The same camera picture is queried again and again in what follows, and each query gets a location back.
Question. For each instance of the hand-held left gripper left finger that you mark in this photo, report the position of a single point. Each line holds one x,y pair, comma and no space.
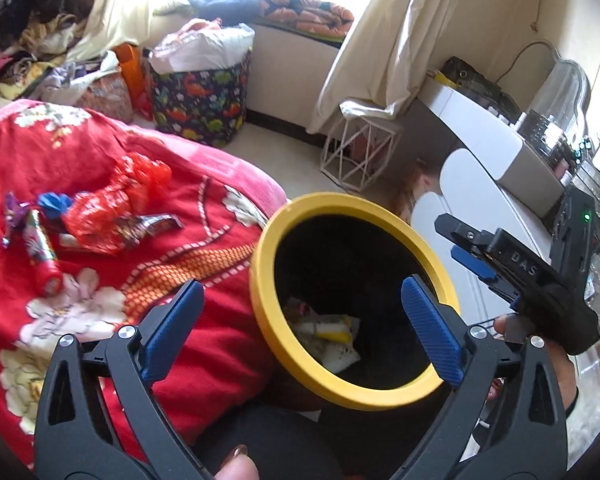
172,330

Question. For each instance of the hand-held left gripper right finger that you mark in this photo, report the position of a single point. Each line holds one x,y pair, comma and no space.
430,330

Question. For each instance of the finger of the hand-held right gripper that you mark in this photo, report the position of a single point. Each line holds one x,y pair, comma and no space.
460,232
472,262

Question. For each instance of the white printed plastic bag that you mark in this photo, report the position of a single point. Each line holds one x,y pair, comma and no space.
330,340

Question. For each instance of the silver brown wrapper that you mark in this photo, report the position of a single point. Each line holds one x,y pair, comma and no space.
150,225

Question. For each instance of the yellow rimmed black bin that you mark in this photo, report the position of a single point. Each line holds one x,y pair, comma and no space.
330,205

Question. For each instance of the red plastic bag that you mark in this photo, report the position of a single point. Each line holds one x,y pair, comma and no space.
105,215

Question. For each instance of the red snack tube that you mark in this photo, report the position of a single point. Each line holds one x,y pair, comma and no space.
42,255

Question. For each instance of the blue wrapper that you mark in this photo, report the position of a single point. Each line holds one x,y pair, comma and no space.
55,204

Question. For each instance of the purple wrapper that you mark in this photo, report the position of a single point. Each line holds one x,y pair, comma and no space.
12,215

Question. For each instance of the person's right hand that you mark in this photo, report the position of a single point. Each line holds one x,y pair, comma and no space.
562,380

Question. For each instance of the person's left hand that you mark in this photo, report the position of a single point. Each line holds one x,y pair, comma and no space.
237,465

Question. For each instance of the white chair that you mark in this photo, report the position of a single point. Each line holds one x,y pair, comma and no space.
470,180

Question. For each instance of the cardboard box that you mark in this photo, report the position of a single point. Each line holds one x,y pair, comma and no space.
415,190

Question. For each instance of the red floral blanket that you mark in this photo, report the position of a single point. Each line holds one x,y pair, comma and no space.
80,350

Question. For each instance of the white dressing table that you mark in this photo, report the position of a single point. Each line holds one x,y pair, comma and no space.
480,130

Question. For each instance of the clear cosmetics organizer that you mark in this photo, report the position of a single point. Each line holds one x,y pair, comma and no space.
547,132

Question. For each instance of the olive green bag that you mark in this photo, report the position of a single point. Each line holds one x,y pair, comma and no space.
475,82

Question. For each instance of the person's black trouser leg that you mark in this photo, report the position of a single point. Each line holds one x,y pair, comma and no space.
290,440

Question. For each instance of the curved vanity mirror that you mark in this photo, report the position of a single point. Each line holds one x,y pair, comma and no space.
560,85

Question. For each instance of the cream curtain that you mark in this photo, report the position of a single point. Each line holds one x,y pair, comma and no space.
380,50
130,5

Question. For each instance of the dinosaur print laundry basket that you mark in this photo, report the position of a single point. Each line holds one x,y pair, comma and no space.
200,105

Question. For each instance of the floral fabric bag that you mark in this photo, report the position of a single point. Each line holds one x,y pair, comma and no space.
107,97

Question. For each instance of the orange bag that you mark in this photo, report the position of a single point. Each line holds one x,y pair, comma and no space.
132,75

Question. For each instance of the orange patterned quilt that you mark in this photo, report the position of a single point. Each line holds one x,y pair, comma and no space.
310,15

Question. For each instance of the lavender cloth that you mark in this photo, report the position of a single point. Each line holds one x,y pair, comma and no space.
75,77

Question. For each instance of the white cloth bundle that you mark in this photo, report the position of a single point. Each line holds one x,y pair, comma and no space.
205,45

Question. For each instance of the dark blue jacket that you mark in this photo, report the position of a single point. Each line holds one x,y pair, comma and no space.
220,5

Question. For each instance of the pile of dark clothes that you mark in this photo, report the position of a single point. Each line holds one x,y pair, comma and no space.
30,20

